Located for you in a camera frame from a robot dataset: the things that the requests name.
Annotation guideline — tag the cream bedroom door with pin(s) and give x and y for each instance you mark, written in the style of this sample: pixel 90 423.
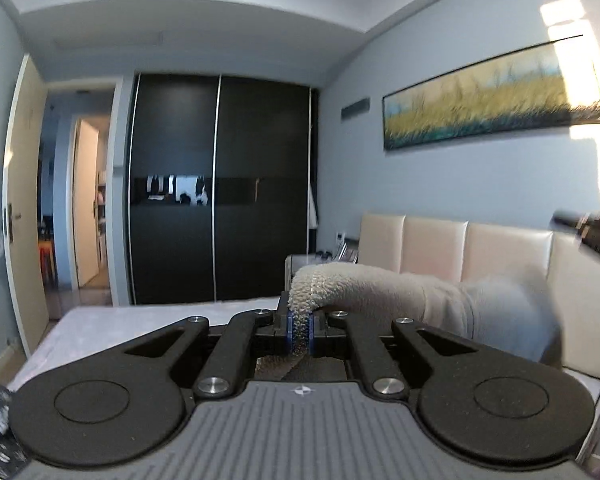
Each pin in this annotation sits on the cream bedroom door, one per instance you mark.
pixel 27 210

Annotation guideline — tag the grey fluffy towel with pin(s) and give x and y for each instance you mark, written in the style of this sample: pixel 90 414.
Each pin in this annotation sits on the grey fluffy towel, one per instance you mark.
pixel 370 290

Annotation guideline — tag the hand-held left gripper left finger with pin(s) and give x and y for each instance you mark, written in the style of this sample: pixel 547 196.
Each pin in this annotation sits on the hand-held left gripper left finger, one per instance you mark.
pixel 287 331

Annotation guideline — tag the white hallway door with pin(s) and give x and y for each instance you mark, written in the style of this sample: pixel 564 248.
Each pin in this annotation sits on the white hallway door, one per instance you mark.
pixel 87 200

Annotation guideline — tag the wall air vent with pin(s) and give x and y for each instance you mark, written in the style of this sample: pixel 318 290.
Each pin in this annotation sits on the wall air vent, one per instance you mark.
pixel 356 108

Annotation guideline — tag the framed landscape painting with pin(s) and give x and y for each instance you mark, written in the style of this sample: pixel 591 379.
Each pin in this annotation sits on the framed landscape painting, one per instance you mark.
pixel 490 100

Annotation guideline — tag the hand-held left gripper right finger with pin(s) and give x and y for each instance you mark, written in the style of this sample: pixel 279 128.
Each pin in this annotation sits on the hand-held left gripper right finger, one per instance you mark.
pixel 314 332

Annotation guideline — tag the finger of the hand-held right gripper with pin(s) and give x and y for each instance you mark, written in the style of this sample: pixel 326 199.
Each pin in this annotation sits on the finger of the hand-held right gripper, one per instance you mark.
pixel 592 237

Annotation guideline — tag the white hanging garment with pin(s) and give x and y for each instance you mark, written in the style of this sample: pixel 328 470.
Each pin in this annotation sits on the white hanging garment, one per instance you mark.
pixel 313 207

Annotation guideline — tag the grey nightstand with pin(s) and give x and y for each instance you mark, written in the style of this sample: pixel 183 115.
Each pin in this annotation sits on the grey nightstand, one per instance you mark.
pixel 300 270

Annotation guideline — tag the black sliding wardrobe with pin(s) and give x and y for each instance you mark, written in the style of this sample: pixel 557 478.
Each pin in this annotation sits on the black sliding wardrobe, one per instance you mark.
pixel 180 160

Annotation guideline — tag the beige padded headboard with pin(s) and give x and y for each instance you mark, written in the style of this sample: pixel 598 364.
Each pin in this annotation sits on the beige padded headboard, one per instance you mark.
pixel 430 245

